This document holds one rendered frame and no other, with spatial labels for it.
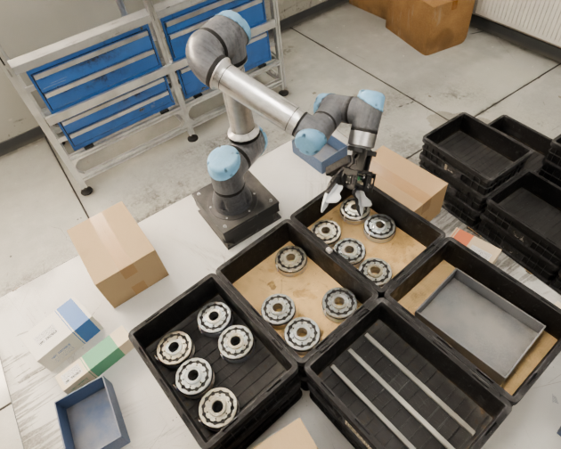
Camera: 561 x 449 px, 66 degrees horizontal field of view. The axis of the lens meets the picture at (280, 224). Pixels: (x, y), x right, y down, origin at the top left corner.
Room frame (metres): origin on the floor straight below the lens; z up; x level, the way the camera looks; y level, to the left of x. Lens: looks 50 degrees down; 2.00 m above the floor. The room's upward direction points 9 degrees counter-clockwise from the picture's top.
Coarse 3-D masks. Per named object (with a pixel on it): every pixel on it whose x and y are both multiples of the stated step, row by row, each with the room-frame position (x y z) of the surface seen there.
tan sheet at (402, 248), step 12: (324, 216) 0.97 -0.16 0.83; (336, 216) 0.96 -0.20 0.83; (348, 228) 0.91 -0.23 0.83; (360, 228) 0.90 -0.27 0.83; (396, 228) 0.87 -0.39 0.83; (360, 240) 0.85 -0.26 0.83; (396, 240) 0.83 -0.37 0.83; (408, 240) 0.82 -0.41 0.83; (348, 252) 0.81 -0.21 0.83; (372, 252) 0.79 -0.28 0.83; (384, 252) 0.78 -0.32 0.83; (396, 252) 0.78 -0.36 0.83; (408, 252) 0.77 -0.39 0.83; (420, 252) 0.76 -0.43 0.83; (396, 264) 0.73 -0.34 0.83
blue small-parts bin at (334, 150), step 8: (328, 144) 1.49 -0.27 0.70; (336, 144) 1.45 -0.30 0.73; (344, 144) 1.41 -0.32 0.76; (296, 152) 1.46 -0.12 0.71; (320, 152) 1.45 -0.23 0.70; (328, 152) 1.44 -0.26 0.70; (336, 152) 1.36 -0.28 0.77; (344, 152) 1.38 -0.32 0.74; (304, 160) 1.42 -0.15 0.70; (312, 160) 1.37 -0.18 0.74; (320, 160) 1.33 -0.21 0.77; (328, 160) 1.33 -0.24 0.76; (336, 160) 1.36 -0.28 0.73; (320, 168) 1.32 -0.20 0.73
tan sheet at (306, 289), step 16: (272, 256) 0.84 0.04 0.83; (256, 272) 0.79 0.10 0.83; (272, 272) 0.78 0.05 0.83; (304, 272) 0.76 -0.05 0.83; (320, 272) 0.75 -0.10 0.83; (240, 288) 0.74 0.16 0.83; (256, 288) 0.73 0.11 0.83; (272, 288) 0.72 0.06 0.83; (288, 288) 0.71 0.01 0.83; (304, 288) 0.70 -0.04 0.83; (320, 288) 0.69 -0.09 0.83; (256, 304) 0.67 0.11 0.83; (304, 304) 0.65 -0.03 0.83; (320, 304) 0.64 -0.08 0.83; (336, 304) 0.63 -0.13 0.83; (320, 320) 0.58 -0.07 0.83; (304, 336) 0.54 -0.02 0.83
